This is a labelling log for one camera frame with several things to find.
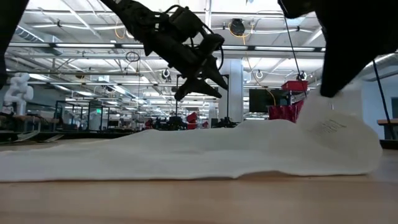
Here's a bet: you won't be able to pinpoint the wooden workbench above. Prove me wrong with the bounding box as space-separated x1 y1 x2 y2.
0 113 60 133

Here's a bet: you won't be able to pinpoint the black cable loop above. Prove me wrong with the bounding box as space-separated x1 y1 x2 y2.
125 50 141 62

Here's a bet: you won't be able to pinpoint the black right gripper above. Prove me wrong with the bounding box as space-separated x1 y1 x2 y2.
315 9 398 98

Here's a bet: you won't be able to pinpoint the wooden desk edge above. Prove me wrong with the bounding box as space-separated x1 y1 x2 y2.
376 118 398 140

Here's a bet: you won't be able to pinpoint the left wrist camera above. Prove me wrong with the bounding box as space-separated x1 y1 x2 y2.
198 33 225 56

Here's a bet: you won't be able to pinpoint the ceiling cable reel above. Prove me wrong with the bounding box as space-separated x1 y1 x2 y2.
229 17 246 35

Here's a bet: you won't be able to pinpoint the red patterned cup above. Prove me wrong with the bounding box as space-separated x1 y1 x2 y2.
268 105 297 124

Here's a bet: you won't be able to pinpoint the red bin rack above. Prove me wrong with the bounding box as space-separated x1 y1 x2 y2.
281 80 309 105

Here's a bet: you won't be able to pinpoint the long ceiling light strip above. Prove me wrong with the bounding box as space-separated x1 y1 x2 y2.
8 42 326 52

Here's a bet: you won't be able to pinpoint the black monitor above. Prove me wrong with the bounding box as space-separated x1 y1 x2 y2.
248 88 292 113

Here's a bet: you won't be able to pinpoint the black aluminium table frame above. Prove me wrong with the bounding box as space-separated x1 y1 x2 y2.
0 130 139 141

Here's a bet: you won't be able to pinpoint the black framed work cell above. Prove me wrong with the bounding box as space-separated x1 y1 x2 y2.
54 100 111 131

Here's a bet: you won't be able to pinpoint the white building column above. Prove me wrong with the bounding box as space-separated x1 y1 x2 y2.
218 58 244 124

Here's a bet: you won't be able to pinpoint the thin hanging black cable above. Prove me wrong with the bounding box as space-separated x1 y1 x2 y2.
280 0 308 94

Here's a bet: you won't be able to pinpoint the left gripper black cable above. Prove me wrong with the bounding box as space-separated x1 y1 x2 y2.
163 4 225 72

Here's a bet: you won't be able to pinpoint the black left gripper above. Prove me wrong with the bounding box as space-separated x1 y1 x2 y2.
144 6 229 101

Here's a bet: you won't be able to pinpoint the black gantry frame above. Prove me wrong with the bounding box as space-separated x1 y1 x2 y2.
175 73 230 125

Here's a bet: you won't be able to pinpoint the red stacked bins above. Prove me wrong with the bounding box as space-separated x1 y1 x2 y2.
185 111 210 130

